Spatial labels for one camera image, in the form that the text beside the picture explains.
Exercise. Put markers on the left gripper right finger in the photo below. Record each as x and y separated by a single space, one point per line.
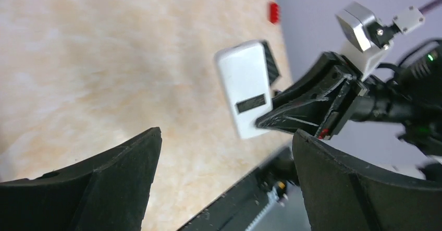
342 192

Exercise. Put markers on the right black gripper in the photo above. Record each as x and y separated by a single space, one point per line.
322 117

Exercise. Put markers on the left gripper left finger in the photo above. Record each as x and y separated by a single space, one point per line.
109 191

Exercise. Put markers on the white remote control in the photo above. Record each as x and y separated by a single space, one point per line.
243 72

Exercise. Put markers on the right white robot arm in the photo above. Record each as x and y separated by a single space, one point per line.
412 98

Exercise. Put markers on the dark grey studded baseplate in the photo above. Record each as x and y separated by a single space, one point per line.
271 66

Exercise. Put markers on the red toy brick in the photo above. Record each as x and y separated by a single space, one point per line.
273 13

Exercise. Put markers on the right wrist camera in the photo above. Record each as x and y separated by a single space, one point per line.
368 39

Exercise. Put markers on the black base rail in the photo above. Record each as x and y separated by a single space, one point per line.
264 199

